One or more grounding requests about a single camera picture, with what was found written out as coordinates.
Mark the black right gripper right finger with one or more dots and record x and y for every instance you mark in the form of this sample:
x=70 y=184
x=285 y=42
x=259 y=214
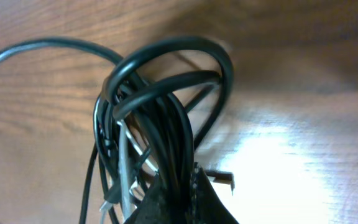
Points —
x=205 y=206

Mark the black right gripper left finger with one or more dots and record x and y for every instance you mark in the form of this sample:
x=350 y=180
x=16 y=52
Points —
x=155 y=208

